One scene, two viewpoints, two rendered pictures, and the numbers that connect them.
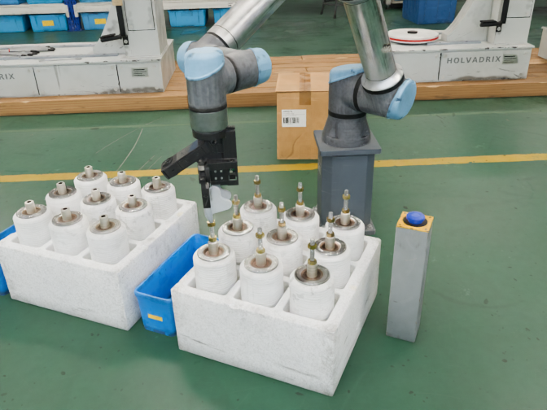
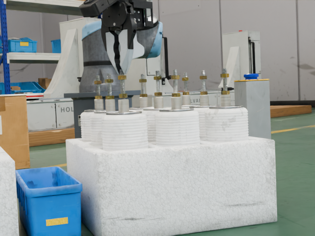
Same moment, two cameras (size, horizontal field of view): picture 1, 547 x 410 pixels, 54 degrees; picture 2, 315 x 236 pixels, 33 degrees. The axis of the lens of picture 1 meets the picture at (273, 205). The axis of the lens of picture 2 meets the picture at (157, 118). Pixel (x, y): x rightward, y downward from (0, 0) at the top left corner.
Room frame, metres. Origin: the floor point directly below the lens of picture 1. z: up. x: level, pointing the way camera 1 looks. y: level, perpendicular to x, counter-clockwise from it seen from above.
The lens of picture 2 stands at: (0.16, 0.85, 0.30)
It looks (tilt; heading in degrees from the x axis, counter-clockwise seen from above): 3 degrees down; 317
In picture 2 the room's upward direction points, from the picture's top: 2 degrees counter-clockwise
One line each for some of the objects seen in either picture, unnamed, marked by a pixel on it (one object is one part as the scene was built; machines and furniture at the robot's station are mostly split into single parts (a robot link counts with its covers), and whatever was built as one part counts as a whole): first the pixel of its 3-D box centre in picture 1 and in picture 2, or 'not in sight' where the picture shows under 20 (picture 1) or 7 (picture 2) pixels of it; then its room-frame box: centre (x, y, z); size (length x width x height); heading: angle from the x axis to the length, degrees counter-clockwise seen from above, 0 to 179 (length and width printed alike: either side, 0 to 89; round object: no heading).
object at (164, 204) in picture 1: (161, 215); not in sight; (1.37, 0.33, 0.16); 0.10 x 0.10 x 0.18
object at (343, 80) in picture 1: (350, 87); (101, 41); (1.57, -0.24, 0.47); 0.13 x 0.12 x 0.14; 46
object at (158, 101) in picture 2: (282, 232); (158, 104); (1.08, -0.02, 0.26); 0.02 x 0.02 x 0.03
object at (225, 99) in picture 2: (312, 269); (225, 101); (0.92, -0.08, 0.26); 0.02 x 0.02 x 0.03
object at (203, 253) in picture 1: (213, 252); (123, 113); (1.02, 0.14, 0.25); 0.08 x 0.08 x 0.01
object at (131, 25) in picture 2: (205, 187); (126, 28); (1.00, 0.14, 0.43); 0.05 x 0.02 x 0.09; 4
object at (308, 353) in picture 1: (283, 292); (161, 176); (1.08, -0.02, 0.09); 0.39 x 0.39 x 0.18; 66
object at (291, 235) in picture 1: (282, 237); (159, 109); (1.08, -0.02, 0.25); 0.08 x 0.08 x 0.01
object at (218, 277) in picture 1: (216, 285); (125, 156); (1.02, 0.14, 0.16); 0.10 x 0.10 x 0.18
